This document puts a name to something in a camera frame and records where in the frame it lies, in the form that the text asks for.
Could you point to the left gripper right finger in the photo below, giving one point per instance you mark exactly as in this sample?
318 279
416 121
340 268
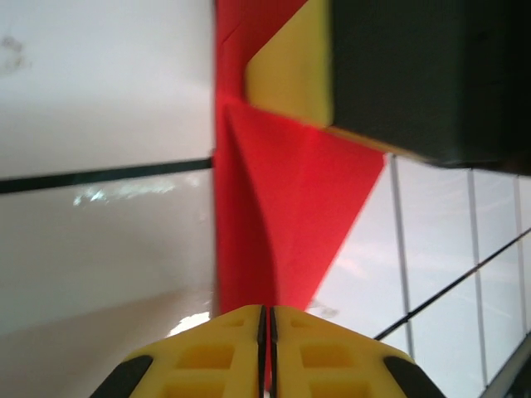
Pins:
332 360

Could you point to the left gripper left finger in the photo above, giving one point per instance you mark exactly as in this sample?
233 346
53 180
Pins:
207 360

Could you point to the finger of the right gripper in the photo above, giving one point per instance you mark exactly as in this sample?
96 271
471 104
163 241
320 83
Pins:
415 74

